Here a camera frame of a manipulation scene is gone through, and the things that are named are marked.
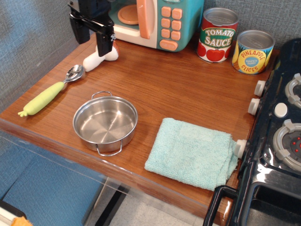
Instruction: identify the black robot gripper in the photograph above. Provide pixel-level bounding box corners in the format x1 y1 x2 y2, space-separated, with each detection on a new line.
68 0 115 57

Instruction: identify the plush mushroom toy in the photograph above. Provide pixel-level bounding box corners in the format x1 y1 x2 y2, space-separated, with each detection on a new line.
83 41 120 72

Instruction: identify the peach microwave turntable plate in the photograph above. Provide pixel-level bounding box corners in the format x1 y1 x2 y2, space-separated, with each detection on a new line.
118 4 138 25

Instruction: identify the teal toy microwave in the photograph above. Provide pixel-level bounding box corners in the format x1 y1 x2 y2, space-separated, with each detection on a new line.
109 0 204 52

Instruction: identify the small stainless steel pan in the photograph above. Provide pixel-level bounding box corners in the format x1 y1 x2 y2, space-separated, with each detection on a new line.
73 91 138 157

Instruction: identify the tomato sauce can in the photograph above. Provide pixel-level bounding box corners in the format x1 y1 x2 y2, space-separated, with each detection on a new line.
197 8 239 63

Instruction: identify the pineapple slices can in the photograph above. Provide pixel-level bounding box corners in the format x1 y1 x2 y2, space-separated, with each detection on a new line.
232 30 275 75

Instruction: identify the light blue folded towel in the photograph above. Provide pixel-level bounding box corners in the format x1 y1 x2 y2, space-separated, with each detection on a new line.
144 118 238 191

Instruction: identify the white stove knob middle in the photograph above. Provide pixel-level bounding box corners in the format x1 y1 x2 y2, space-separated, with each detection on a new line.
248 98 260 116

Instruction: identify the white stove knob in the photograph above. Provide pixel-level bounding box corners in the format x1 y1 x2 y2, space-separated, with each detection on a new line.
254 80 266 97
234 139 247 159
248 98 260 116

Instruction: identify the white stove knob top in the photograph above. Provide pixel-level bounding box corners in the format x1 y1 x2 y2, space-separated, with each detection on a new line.
254 80 266 97

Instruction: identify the white stove knob bottom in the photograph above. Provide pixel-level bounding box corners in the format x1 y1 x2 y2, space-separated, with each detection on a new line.
234 139 247 159

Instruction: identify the orange object at corner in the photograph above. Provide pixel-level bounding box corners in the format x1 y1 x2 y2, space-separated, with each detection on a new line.
11 217 33 226

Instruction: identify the black toy stove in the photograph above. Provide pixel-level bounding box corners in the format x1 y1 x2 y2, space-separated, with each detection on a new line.
204 38 301 226

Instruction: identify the spoon with green handle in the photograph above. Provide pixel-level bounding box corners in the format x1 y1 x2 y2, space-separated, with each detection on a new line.
18 65 85 117

